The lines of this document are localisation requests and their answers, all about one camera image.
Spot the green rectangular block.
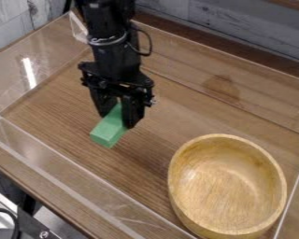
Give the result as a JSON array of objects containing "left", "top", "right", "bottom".
[{"left": 89, "top": 104, "right": 127, "bottom": 148}]

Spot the brown wooden bowl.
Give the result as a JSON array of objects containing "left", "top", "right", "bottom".
[{"left": 167, "top": 134, "right": 289, "bottom": 239}]

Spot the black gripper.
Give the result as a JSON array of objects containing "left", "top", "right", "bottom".
[{"left": 79, "top": 40, "right": 155, "bottom": 129}]

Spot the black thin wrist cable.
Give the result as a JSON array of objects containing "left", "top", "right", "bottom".
[{"left": 125, "top": 25, "right": 154, "bottom": 58}]

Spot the clear acrylic corner bracket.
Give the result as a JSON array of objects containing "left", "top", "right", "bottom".
[{"left": 68, "top": 11, "right": 88, "bottom": 44}]

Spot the clear acrylic tray wall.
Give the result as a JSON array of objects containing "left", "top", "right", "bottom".
[{"left": 0, "top": 14, "right": 299, "bottom": 239}]

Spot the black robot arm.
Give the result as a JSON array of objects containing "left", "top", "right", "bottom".
[{"left": 76, "top": 0, "right": 155, "bottom": 129}]

